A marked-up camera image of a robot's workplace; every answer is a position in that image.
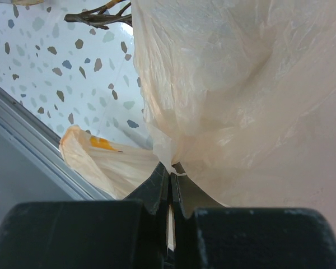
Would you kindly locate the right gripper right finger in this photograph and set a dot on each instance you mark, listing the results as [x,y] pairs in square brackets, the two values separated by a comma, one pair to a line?
[210,235]

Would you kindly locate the brown longan bunch with leaves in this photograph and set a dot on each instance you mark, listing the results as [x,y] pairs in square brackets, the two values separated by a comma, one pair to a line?
[98,18]

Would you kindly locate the orange translucent plastic bag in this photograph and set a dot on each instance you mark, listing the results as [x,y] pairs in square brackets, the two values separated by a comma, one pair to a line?
[241,93]

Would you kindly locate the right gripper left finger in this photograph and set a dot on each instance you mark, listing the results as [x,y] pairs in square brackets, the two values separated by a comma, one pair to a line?
[127,233]

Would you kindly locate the aluminium mounting rail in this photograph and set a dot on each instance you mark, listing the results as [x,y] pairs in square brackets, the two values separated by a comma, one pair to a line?
[31,167]

